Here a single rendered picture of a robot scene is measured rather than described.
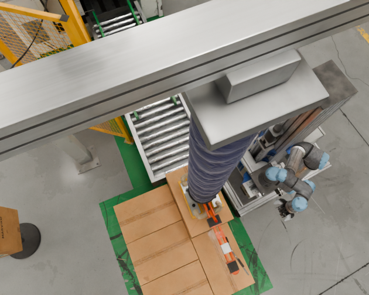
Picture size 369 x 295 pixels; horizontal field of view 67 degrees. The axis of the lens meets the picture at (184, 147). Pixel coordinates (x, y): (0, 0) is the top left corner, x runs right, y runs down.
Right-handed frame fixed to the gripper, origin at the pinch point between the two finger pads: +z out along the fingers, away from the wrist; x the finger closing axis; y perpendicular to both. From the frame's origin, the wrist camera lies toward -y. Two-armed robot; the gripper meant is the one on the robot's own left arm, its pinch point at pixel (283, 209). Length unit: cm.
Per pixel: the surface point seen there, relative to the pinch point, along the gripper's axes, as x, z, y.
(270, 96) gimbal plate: -30, -136, 37
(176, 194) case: -51, 58, 56
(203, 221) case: -20, 58, 46
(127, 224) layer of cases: -54, 98, 110
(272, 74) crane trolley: -32, -143, 38
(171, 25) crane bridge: -44, -153, 54
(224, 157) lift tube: -30, -99, 43
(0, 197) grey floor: -164, 152, 243
